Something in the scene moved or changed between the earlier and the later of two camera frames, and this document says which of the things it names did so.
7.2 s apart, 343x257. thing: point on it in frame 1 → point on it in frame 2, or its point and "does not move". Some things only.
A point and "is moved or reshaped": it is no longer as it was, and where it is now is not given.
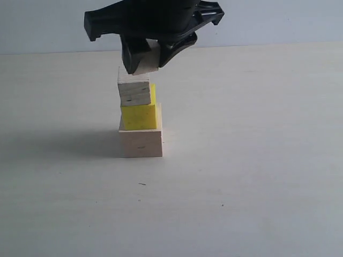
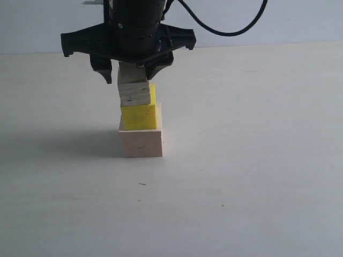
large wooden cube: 142,143 does not move
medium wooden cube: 134,90 does not move
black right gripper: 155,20 → 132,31
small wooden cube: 149,60 is moved or reshaped
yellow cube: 140,117 does not move
